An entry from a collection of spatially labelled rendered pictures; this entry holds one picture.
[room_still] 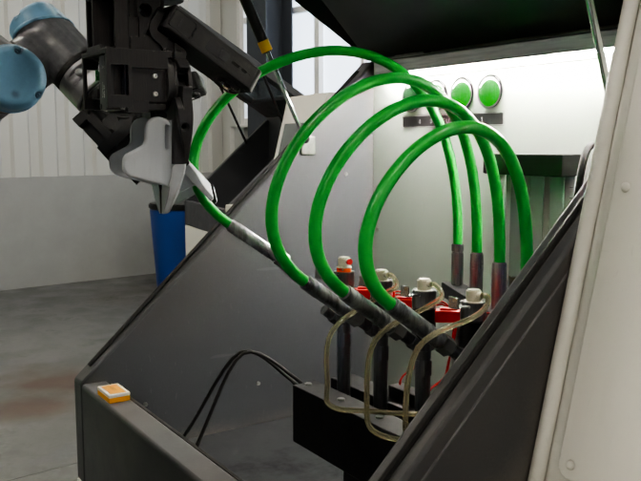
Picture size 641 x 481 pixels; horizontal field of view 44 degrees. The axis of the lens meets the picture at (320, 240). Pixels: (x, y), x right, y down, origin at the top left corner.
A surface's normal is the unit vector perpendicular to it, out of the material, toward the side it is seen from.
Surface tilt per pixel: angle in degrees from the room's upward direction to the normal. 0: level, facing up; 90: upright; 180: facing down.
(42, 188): 90
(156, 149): 93
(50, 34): 67
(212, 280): 90
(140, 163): 93
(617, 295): 76
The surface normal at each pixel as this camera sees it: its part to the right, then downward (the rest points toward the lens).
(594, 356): -0.81, -0.17
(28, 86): 0.47, 0.10
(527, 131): -0.84, 0.07
